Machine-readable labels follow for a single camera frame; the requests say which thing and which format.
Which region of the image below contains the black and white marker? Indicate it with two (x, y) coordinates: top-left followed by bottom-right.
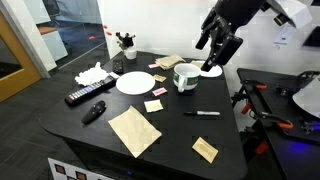
(183, 110), (221, 117)

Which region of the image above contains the crumpled white tissue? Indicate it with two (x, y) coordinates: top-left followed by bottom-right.
(74, 61), (110, 87)

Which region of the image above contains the checkerboard calibration board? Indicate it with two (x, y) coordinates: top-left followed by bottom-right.
(47, 157), (116, 180)

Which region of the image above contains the white round plate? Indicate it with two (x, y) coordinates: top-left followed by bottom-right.
(189, 59), (224, 79)
(115, 70), (156, 96)

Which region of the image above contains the white cabinet with wooden top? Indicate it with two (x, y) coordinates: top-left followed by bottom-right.
(37, 25), (69, 63)

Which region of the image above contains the long black remote control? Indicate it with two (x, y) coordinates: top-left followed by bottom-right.
(64, 75), (118, 108)

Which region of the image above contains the black presenter clicker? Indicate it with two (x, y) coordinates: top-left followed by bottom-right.
(80, 100), (107, 126)

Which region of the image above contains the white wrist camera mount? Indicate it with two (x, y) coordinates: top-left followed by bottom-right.
(265, 0), (313, 30)

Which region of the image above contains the folded brown paper napkin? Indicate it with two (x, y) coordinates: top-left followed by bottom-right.
(154, 53), (187, 71)
(189, 59), (206, 69)

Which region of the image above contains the short black remote control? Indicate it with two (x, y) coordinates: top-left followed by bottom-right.
(112, 58), (125, 75)

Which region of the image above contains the black wall mounted screen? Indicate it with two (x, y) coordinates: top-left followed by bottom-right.
(301, 25), (320, 48)

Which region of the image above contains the large flat tan paper napkin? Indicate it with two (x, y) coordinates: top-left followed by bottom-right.
(107, 105), (163, 159)

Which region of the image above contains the pale yellow sticky note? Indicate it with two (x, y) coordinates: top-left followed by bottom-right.
(143, 99), (165, 114)

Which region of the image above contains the white mug with green band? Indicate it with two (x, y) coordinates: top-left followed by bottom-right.
(172, 62), (202, 93)

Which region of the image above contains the tan printed paper packet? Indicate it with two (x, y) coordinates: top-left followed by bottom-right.
(191, 136), (220, 165)

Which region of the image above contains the white ribbed vase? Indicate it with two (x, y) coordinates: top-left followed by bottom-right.
(123, 46), (138, 61)

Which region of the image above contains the white wall mounted device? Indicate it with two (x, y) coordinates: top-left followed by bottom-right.
(273, 23), (292, 47)

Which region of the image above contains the orange black bar clamp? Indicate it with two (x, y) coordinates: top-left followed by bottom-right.
(254, 111), (295, 156)
(240, 78), (268, 116)

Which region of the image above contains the black optical breadboard table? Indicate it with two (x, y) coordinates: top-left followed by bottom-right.
(235, 67), (320, 180)

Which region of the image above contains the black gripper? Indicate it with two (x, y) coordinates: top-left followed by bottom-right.
(195, 0), (268, 73)

